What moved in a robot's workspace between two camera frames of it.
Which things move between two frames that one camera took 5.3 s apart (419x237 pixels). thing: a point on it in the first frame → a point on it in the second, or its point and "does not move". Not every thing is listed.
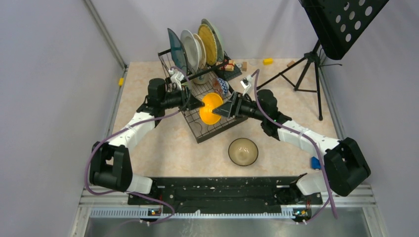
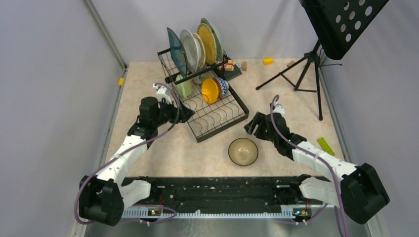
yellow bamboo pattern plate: (208, 43) does not move
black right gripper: (232, 108) → (260, 119)
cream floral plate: (202, 49) does not move
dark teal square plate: (178, 57) does not move
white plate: (190, 49) does not move
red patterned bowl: (221, 86) does not move
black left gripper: (186, 98) → (184, 113)
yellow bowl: (212, 101) → (210, 90)
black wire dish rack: (200, 90) does not move
